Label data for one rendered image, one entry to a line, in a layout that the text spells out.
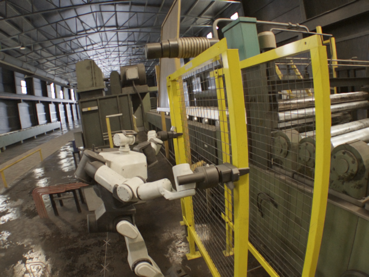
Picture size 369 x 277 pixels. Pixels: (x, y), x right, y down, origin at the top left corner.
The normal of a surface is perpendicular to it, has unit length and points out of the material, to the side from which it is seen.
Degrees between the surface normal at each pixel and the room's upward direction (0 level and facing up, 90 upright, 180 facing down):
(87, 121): 90
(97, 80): 90
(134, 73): 90
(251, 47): 90
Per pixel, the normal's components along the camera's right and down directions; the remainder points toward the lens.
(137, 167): 0.80, 0.10
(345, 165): -0.97, 0.15
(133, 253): 0.40, 0.09
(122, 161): 0.61, -0.64
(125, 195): -0.44, 0.17
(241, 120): 0.20, 0.13
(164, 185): 0.81, -0.35
